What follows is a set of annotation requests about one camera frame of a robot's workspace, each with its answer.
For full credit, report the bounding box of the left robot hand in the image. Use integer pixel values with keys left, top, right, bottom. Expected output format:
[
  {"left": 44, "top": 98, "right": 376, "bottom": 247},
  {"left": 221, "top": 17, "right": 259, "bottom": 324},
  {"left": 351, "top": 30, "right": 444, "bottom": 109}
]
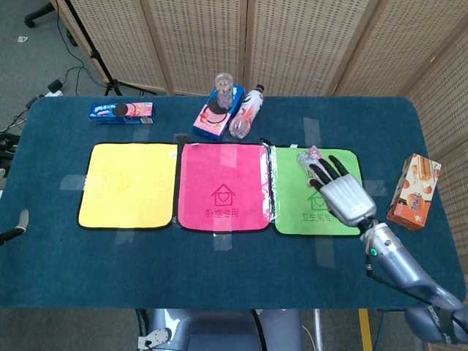
[{"left": 0, "top": 208, "right": 30, "bottom": 246}]

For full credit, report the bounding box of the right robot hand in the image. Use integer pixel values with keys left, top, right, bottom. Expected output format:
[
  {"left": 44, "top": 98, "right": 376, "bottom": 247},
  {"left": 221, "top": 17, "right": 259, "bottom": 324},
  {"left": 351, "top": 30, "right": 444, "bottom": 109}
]
[{"left": 306, "top": 155, "right": 377, "bottom": 227}]

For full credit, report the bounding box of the floral patterned rectangular box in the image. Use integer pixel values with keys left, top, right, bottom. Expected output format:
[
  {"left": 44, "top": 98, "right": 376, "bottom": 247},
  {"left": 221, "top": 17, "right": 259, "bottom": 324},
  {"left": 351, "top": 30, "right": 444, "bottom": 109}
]
[{"left": 296, "top": 146, "right": 325, "bottom": 181}]

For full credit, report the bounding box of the orange wafer snack box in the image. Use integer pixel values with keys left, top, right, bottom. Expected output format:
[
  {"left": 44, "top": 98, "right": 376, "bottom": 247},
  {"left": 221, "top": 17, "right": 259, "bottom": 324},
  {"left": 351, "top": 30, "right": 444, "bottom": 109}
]
[{"left": 386, "top": 153, "right": 442, "bottom": 232}]

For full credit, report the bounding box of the blue Oreo cookie pack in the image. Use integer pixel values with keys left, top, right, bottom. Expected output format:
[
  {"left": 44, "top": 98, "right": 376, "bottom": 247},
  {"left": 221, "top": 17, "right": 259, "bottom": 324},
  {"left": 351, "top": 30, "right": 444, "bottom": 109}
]
[{"left": 89, "top": 102, "right": 156, "bottom": 127}]

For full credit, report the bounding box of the short blue pink Oreo box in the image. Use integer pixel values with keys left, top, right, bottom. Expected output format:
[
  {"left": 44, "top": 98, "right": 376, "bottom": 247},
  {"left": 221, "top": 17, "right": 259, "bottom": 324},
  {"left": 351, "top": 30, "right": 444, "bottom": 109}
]
[{"left": 192, "top": 84, "right": 245, "bottom": 143}]

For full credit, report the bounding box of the green microfiber cloth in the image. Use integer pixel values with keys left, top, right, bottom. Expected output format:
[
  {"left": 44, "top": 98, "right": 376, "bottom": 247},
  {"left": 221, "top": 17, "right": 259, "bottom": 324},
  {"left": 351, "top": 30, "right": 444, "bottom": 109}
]
[{"left": 269, "top": 146, "right": 368, "bottom": 238}]

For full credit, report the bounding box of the black floor equipment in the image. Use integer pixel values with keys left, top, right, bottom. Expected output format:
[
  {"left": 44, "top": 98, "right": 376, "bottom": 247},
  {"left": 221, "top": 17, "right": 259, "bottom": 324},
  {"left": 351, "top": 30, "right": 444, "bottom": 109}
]
[{"left": 0, "top": 133, "right": 21, "bottom": 176}]

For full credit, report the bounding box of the crinkled clear tape strip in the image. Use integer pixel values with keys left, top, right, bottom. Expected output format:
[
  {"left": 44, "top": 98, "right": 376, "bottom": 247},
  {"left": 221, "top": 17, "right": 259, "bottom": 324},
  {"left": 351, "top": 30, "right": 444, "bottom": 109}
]
[{"left": 260, "top": 140, "right": 279, "bottom": 222}]

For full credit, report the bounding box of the yellow microfiber cloth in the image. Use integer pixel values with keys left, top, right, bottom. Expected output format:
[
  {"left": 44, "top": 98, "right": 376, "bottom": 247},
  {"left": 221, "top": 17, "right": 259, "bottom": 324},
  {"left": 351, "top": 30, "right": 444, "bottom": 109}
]
[{"left": 77, "top": 142, "right": 179, "bottom": 231}]

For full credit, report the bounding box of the pink microfiber cloth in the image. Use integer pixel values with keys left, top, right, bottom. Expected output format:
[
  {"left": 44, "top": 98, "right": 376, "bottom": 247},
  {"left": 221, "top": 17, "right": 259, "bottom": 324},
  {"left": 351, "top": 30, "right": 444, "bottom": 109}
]
[{"left": 177, "top": 141, "right": 273, "bottom": 233}]

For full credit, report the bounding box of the clear plastic drink bottle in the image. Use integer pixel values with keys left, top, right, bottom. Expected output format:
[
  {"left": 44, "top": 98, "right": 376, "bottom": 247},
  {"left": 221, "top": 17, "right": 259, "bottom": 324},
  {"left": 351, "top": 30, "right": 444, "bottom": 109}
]
[{"left": 228, "top": 84, "right": 265, "bottom": 139}]

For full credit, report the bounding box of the metal table leg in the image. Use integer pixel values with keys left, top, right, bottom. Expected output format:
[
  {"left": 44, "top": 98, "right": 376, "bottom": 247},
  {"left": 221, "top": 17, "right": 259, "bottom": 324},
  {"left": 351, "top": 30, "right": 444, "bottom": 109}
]
[{"left": 313, "top": 309, "right": 325, "bottom": 351}]

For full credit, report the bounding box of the blue felt table cover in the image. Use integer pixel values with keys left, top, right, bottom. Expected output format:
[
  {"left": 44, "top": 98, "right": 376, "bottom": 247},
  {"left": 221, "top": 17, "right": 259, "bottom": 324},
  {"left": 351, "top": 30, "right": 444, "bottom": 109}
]
[{"left": 0, "top": 95, "right": 468, "bottom": 310}]

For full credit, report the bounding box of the clear plastic jar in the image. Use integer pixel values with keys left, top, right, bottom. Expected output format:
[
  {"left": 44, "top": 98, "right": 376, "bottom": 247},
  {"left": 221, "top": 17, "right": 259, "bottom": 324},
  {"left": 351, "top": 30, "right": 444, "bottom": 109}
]
[{"left": 214, "top": 72, "right": 234, "bottom": 110}]

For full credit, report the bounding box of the woven wooden folding screen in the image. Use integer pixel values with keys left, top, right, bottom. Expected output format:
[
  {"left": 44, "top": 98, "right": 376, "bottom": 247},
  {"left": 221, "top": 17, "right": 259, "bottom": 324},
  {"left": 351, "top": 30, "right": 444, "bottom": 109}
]
[{"left": 50, "top": 0, "right": 468, "bottom": 351}]

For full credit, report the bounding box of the black tripod stand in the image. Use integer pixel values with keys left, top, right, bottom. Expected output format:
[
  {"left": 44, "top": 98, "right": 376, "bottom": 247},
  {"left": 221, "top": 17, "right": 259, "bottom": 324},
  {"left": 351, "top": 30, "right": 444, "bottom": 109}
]
[{"left": 64, "top": 0, "right": 156, "bottom": 97}]

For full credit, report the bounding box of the grey robot torso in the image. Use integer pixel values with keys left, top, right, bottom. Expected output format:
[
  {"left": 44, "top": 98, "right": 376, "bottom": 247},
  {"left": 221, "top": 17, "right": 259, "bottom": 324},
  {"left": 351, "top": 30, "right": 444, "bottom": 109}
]
[{"left": 137, "top": 309, "right": 304, "bottom": 351}]

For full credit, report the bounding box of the black chair base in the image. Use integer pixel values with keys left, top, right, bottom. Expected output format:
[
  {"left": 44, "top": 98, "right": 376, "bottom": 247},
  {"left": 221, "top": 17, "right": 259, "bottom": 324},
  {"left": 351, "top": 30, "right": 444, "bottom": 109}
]
[{"left": 24, "top": 1, "right": 52, "bottom": 29}]

